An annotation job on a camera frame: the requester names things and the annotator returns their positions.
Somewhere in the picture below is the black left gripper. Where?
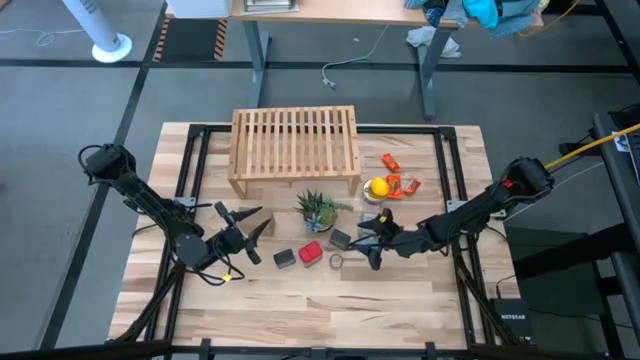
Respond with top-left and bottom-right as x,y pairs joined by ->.
209,200 -> 273,266

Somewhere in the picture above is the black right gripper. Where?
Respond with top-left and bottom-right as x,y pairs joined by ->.
357,208 -> 409,272

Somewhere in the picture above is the black spice tin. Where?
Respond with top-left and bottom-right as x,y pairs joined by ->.
272,248 -> 297,270
329,228 -> 353,251

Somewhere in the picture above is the red spice tin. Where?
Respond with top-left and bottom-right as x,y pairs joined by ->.
297,240 -> 324,268

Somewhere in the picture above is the wooden slatted shelf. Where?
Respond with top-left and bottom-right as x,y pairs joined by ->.
226,104 -> 362,200

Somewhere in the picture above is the flat silver spice pouch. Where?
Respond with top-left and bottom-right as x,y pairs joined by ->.
356,211 -> 386,247

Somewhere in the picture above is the small tin can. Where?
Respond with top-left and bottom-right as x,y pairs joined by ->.
362,178 -> 389,205

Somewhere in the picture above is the succulent plant in black pot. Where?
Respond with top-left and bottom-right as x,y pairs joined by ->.
294,188 -> 354,234

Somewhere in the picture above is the black Netgear router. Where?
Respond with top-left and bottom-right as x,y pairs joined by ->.
489,298 -> 534,346

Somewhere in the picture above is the black hazard-striped floor mat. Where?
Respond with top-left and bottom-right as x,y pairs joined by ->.
152,17 -> 229,64

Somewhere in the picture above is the white cloth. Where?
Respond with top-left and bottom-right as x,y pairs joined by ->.
405,25 -> 462,60

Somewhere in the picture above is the stack of papers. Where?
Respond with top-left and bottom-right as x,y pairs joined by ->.
240,0 -> 301,16

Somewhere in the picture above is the white box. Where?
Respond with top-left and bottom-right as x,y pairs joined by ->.
164,0 -> 234,20

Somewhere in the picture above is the wooden desk with grey legs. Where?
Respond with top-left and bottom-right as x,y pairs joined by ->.
164,0 -> 545,121

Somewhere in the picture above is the white tower fan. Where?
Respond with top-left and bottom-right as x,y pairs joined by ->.
62,0 -> 134,65

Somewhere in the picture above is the black side bench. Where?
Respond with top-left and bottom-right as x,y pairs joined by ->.
592,102 -> 640,360

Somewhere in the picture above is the black aluminium table frame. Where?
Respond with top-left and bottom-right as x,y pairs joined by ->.
107,123 -> 521,351

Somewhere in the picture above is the grey floor cable with plug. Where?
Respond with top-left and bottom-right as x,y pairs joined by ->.
321,24 -> 390,90

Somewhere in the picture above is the light grey cable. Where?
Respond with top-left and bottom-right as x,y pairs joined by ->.
507,160 -> 606,221

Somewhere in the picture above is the thick yellow cable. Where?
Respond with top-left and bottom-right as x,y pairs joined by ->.
544,122 -> 640,171

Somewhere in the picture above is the thin white floor cable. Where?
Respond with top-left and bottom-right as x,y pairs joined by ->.
0,27 -> 86,48

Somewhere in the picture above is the thin yellow cable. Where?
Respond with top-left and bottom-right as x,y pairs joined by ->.
517,0 -> 584,39

